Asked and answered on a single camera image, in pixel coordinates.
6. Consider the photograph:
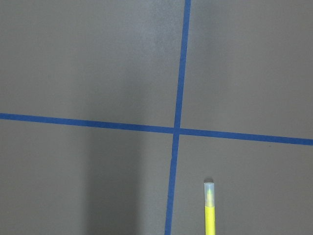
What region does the brown paper table cover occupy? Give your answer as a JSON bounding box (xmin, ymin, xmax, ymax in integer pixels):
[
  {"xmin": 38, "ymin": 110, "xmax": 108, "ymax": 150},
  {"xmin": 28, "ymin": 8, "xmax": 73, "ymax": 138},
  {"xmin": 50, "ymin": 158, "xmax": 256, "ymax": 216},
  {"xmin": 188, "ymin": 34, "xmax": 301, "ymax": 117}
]
[{"xmin": 0, "ymin": 0, "xmax": 313, "ymax": 235}]

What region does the yellow highlighter pen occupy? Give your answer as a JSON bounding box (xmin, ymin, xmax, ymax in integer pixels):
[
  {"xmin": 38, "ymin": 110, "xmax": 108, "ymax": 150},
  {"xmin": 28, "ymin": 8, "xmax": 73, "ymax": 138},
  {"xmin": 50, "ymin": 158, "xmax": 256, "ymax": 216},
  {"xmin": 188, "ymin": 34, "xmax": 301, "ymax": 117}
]
[{"xmin": 204, "ymin": 182, "xmax": 216, "ymax": 235}]

